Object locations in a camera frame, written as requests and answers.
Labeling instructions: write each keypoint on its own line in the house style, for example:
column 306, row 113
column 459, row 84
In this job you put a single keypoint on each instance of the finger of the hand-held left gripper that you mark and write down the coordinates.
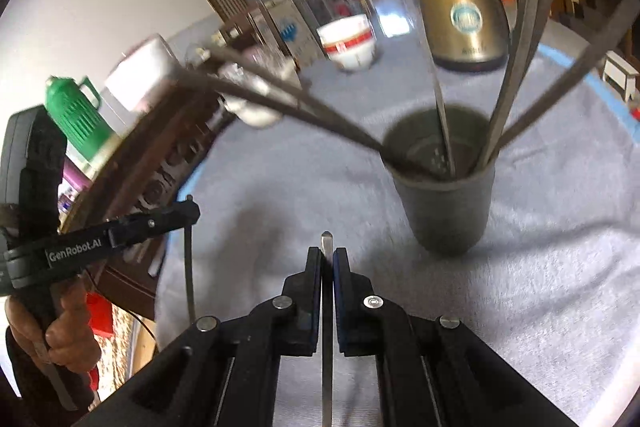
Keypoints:
column 155, row 222

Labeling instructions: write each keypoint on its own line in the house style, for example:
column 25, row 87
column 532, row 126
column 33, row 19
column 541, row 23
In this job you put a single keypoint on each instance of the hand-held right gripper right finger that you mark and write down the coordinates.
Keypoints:
column 341, row 297

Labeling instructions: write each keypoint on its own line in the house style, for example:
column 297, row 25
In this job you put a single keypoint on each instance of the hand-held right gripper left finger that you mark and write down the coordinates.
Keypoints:
column 312, row 297

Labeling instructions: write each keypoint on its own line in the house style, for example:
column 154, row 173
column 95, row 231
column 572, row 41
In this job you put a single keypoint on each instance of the grey metal chopstick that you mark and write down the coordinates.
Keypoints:
column 189, row 267
column 327, row 382

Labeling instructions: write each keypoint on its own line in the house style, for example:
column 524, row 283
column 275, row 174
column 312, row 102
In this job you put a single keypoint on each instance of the grey utensil holder cup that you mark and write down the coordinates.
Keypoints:
column 440, row 217

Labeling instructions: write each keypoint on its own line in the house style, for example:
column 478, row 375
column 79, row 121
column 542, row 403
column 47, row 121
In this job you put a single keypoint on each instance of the bundle of metal chopsticks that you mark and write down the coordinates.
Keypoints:
column 527, row 32

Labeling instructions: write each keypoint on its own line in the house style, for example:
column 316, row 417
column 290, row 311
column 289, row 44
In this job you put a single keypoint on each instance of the person's left hand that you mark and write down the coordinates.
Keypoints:
column 75, row 342

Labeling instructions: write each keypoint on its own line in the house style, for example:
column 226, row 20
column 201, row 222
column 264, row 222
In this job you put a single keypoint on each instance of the purple bottle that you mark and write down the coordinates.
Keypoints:
column 75, row 177

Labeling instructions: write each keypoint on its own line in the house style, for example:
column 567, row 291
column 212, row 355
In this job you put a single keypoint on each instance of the dark wooden cabinet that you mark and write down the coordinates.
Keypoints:
column 150, row 167

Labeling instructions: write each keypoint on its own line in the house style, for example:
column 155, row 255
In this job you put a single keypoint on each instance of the green thermos flask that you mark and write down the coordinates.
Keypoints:
column 75, row 117

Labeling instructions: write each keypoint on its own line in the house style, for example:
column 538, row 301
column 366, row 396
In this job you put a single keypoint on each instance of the red plastic item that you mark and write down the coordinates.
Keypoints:
column 100, row 314

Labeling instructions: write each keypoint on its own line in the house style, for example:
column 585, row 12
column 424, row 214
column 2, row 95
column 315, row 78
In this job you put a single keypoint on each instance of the white round container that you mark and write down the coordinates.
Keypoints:
column 140, row 77

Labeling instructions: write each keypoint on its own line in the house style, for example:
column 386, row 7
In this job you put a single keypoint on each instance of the white enamel pot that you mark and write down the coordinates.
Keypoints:
column 255, row 114

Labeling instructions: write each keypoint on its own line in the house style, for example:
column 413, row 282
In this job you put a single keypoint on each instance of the clear plastic bag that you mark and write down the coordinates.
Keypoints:
column 279, row 66

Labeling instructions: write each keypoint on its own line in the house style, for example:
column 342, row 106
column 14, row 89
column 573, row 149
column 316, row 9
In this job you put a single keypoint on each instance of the grey-blue table cloth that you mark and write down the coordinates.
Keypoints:
column 550, row 257

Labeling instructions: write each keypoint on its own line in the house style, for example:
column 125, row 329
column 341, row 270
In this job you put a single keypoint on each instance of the white carton blue print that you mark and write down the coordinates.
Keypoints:
column 290, row 32

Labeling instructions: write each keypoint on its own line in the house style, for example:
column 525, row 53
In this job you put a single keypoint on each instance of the white bowl red print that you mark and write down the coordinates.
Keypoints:
column 350, row 52

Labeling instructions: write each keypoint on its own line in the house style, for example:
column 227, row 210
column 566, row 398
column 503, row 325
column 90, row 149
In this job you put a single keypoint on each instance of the white stool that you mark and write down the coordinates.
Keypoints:
column 620, row 74

